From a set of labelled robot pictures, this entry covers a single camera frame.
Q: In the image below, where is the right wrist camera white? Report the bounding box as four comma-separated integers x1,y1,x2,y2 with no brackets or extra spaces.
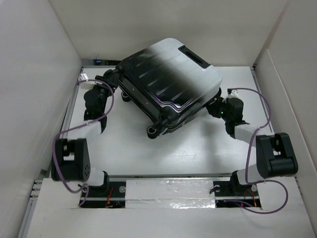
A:
227,88,239,99

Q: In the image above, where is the purple cable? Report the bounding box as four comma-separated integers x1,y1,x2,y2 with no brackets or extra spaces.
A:
227,87,289,214
52,78,115,206

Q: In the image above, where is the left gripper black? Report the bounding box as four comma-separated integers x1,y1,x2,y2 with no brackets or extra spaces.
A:
89,74,118,114

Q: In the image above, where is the white black hard-shell suitcase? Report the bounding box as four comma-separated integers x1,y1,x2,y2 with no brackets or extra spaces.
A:
116,38,222,139

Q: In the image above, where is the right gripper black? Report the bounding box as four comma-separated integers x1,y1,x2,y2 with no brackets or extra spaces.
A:
206,96,231,122

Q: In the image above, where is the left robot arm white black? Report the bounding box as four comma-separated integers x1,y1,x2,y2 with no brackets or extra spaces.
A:
51,66,124,197

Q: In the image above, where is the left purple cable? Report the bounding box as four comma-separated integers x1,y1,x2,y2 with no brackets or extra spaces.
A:
52,78,115,206

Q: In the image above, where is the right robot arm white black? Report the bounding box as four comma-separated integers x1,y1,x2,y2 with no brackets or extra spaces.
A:
207,97,298,195

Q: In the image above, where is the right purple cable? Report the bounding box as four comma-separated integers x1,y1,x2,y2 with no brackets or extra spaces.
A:
227,87,289,214

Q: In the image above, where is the silver taped mounting rail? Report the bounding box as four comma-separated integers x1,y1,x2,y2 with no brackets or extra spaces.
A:
79,178,262,209

